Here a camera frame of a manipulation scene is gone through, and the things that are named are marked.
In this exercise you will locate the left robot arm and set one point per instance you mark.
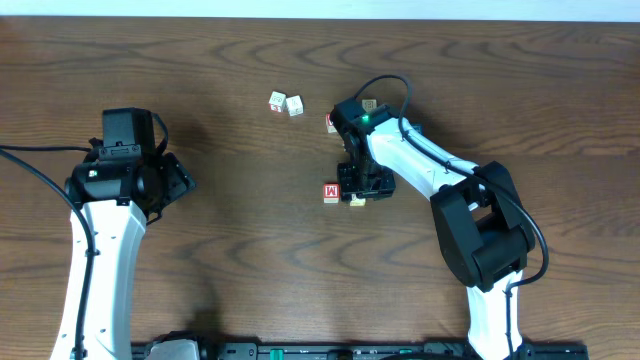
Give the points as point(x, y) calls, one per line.
point(121, 187)

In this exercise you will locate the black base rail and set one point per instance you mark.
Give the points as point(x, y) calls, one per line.
point(429, 350)

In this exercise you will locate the red A letter block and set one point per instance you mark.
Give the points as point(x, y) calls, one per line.
point(329, 124)

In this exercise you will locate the white block red side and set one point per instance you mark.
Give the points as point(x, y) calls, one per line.
point(277, 102)

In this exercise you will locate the red M letter block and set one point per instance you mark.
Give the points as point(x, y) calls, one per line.
point(331, 193)

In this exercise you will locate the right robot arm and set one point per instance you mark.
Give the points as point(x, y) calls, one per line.
point(484, 233)

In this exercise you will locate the white B letter block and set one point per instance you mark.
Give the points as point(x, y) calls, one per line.
point(369, 104)

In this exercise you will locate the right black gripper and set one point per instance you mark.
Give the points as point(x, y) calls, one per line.
point(348, 186)

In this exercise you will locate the cream picture block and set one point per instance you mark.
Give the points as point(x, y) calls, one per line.
point(356, 202)

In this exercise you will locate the blue picture block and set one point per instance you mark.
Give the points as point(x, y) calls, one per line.
point(418, 128)

